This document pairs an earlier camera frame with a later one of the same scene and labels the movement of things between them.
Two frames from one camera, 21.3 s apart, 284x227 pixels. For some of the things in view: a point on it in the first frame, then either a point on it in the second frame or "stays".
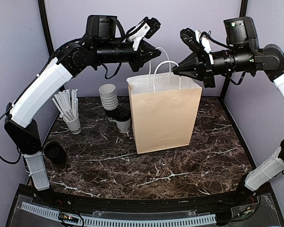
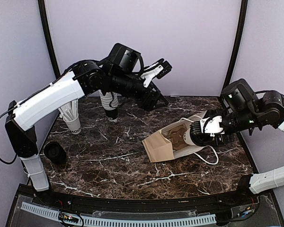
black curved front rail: x=152 y=205 stays
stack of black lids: x=54 y=151 stays
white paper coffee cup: x=123 y=126 → x=187 y=137
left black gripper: x=145 y=55 → x=147 y=100
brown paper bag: x=164 y=107 → x=159 y=148
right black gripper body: x=243 y=59 → x=245 y=119
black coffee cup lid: x=122 y=114 → x=202 y=139
